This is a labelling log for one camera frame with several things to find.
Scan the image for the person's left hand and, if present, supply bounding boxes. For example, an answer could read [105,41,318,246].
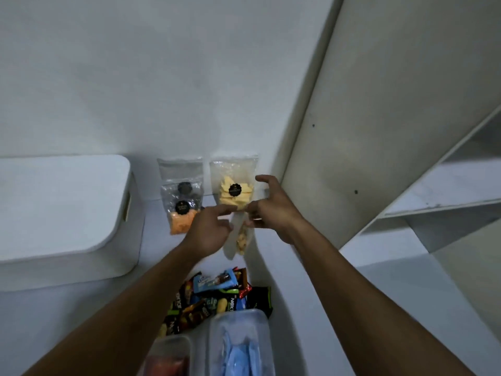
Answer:
[182,204,238,267]

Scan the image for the person's right hand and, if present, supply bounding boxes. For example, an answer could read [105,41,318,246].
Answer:
[244,174,310,245]

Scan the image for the clear bag of orange sticks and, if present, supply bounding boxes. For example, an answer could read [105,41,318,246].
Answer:
[162,182,204,236]

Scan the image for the clear bag of beige curls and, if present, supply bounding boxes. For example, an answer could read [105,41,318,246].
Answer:
[223,209,255,259]

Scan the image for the clear bag of yellow sticks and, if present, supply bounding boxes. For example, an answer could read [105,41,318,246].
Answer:
[210,155,259,211]

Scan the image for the pile of small snack bars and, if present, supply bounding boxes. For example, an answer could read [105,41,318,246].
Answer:
[156,266,273,337]

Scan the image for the clear bag of black snacks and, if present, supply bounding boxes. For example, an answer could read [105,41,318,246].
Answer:
[158,157,204,210]

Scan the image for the stack of light blue packets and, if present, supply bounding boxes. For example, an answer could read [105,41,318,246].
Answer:
[221,334,261,376]

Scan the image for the small red snack packet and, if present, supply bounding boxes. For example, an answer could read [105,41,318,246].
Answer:
[150,356,185,376]

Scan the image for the white plastic storage bin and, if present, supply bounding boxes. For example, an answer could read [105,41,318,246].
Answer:
[0,154,146,292]

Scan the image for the person's left forearm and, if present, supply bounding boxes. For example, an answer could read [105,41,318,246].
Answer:
[23,246,204,376]

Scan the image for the person's right forearm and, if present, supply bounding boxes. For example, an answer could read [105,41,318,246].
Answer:
[291,222,478,376]

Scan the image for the clear plastic container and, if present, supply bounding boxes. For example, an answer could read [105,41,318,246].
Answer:
[142,335,195,376]
[207,309,273,376]

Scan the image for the white wooden shelf unit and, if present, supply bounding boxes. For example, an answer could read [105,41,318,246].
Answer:
[280,0,501,278]

